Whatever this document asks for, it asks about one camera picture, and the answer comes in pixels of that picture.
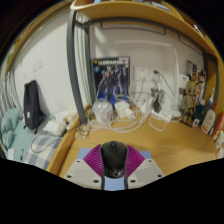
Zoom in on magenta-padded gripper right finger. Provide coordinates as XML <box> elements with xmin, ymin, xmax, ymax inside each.
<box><xmin>123</xmin><ymin>144</ymin><xmax>166</xmax><ymax>190</ymax></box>

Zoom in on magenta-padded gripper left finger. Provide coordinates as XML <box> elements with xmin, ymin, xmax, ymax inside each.
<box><xmin>63</xmin><ymin>143</ymin><xmax>106</xmax><ymax>190</ymax></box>

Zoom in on black computer mouse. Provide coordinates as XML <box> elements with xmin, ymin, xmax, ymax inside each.
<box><xmin>100</xmin><ymin>140</ymin><xmax>129</xmax><ymax>179</ymax></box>

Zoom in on small clear glass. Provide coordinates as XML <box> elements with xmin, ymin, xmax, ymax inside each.
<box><xmin>74</xmin><ymin>123</ymin><xmax>91</xmax><ymax>139</ymax></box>

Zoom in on blue checked bed sheet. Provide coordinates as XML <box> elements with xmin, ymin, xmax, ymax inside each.
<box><xmin>24</xmin><ymin>133</ymin><xmax>63</xmax><ymax>169</ymax></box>

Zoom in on white tissue packs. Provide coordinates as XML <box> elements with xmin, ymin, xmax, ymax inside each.
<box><xmin>43</xmin><ymin>111</ymin><xmax>79</xmax><ymax>136</ymax></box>

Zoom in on white power strip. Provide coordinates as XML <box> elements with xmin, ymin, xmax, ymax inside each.
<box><xmin>149</xmin><ymin>109</ymin><xmax>174</xmax><ymax>123</ymax></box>

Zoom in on clear plastic cup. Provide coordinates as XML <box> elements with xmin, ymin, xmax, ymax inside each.
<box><xmin>91</xmin><ymin>98</ymin><xmax>114</xmax><ymax>125</ymax></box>

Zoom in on white charger block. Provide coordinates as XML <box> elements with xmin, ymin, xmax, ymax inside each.
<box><xmin>114</xmin><ymin>100</ymin><xmax>131</xmax><ymax>118</ymax></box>

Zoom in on teal blanket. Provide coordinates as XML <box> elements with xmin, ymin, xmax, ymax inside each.
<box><xmin>0</xmin><ymin>107</ymin><xmax>34</xmax><ymax>161</ymax></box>

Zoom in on white red-capped lotion bottle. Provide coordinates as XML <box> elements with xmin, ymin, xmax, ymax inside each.
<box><xmin>200</xmin><ymin>107</ymin><xmax>217</xmax><ymax>135</ymax></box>

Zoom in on black backpack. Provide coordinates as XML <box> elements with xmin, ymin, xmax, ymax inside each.
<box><xmin>23</xmin><ymin>79</ymin><xmax>44</xmax><ymax>131</ymax></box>

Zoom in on gold robot figure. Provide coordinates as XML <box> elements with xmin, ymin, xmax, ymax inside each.
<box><xmin>182</xmin><ymin>79</ymin><xmax>200</xmax><ymax>124</ymax></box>

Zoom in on blue model kit box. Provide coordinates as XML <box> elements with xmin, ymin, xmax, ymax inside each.
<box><xmin>91</xmin><ymin>56</ymin><xmax>131</xmax><ymax>104</ymax></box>

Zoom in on clear blue spray bottle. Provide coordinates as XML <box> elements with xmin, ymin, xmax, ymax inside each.
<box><xmin>206</xmin><ymin>88</ymin><xmax>216</xmax><ymax>111</ymax></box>

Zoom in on wooden shelf unit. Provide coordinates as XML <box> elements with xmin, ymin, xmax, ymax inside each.
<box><xmin>69</xmin><ymin>0</ymin><xmax>214</xmax><ymax>51</ymax></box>

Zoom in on white cable tangle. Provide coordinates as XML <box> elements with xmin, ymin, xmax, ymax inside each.
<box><xmin>86</xmin><ymin>109</ymin><xmax>151</xmax><ymax>134</ymax></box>

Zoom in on white wall socket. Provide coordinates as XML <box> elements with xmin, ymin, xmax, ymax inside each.
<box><xmin>133</xmin><ymin>65</ymin><xmax>151</xmax><ymax>82</ymax></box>

